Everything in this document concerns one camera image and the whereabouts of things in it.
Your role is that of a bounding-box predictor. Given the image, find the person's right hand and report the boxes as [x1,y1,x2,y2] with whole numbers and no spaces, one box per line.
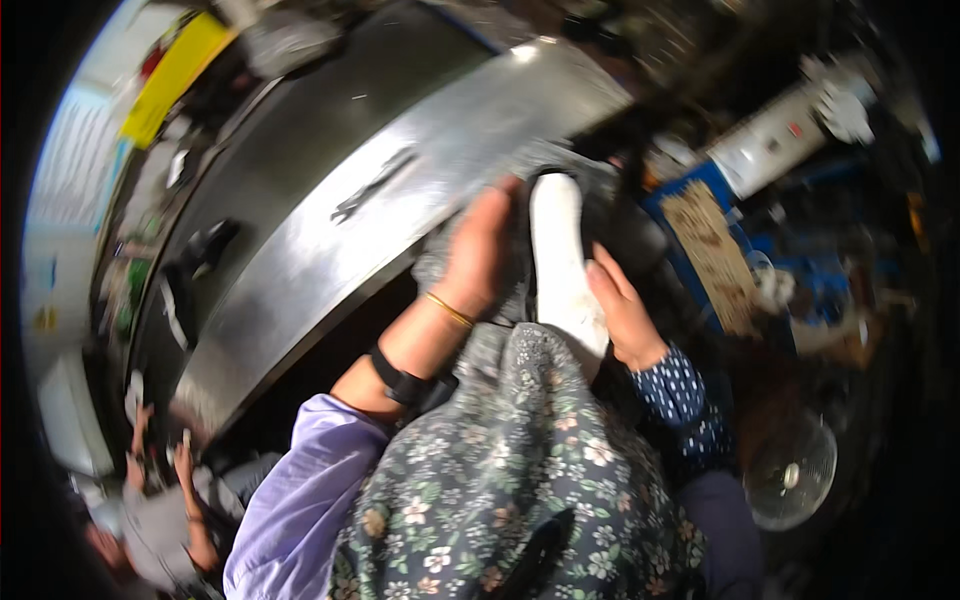
[584,241,670,373]

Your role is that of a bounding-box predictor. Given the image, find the person's left hand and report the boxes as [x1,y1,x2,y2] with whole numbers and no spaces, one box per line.
[431,174,528,322]

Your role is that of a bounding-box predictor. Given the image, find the white shoe sole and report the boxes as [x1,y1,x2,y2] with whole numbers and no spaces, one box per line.
[528,171,612,363]

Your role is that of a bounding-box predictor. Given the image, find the grey cloth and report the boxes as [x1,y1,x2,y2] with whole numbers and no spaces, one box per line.
[410,138,624,335]

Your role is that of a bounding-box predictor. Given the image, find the gold bangle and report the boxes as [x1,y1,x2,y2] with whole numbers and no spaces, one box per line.
[423,290,478,332]

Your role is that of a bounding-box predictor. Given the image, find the black elongated tool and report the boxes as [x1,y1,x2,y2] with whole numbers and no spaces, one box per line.
[330,146,421,226]

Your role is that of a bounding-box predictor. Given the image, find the steel work table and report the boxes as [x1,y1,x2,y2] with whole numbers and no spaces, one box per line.
[123,0,637,445]

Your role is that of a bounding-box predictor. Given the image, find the black wrist band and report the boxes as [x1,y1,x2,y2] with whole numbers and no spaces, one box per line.
[368,342,460,411]

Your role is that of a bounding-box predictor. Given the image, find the brown textured board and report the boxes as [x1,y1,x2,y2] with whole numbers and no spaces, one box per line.
[659,180,764,340]

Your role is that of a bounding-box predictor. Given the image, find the grey plastic bag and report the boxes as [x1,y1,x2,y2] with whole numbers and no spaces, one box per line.
[238,6,344,81]

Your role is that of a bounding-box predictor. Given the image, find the white machine housing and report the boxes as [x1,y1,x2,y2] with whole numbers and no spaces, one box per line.
[705,75,835,201]

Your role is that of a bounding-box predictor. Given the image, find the person's body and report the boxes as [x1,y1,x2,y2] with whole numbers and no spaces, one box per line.
[327,322,768,600]

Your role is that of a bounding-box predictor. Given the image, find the black bulky object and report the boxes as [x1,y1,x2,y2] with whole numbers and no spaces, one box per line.
[159,217,243,354]

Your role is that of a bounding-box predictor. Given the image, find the yellow board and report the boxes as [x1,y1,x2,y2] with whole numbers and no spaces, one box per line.
[118,11,238,151]

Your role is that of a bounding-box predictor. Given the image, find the cluttered shelf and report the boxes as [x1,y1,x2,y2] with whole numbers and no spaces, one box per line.
[88,112,198,348]

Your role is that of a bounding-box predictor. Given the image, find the white box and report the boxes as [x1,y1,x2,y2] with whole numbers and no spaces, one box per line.
[36,348,115,479]

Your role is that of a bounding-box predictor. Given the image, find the blue machine frame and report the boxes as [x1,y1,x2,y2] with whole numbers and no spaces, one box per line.
[641,159,834,355]

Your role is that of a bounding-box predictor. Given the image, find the round wire fan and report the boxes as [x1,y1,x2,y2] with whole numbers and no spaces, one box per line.
[741,408,840,534]

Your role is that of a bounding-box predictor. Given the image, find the white wall chart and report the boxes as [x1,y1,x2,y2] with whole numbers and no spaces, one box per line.
[30,82,130,235]

